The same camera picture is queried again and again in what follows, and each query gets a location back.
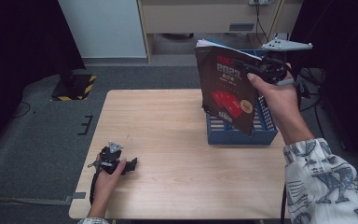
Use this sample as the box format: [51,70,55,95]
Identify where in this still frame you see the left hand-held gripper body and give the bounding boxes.
[89,140,126,175]

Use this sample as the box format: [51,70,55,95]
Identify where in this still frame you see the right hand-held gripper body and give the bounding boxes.
[260,37,314,87]

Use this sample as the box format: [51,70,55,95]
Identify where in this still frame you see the black magazine with red print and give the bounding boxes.
[193,38,265,137]

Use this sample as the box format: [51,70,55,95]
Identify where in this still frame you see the blue plastic file rack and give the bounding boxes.
[205,48,280,147]

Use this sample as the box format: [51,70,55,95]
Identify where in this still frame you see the person's left hand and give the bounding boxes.
[91,154,128,203]

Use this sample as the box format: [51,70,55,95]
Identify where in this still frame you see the person's right hand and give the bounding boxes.
[246,63,303,129]

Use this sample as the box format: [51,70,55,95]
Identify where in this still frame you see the white power strip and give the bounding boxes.
[248,0,276,7]

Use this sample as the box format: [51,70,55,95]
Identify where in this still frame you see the black curtain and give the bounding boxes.
[0,0,87,160]
[287,0,358,176]

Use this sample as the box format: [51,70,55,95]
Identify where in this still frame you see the beige wooden cabinet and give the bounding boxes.
[136,0,304,65]

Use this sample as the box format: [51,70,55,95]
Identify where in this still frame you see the stand base with hazard stripes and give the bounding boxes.
[50,72,98,102]

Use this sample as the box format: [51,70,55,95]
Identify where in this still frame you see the white panel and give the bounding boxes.
[57,0,147,60]

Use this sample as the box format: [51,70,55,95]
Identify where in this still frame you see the left hand-held gripper cable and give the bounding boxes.
[87,160,103,206]

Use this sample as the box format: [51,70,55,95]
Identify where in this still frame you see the black hanging cables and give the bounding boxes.
[254,3,276,48]

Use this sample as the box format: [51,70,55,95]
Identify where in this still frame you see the thin black floor cable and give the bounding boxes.
[11,101,33,119]

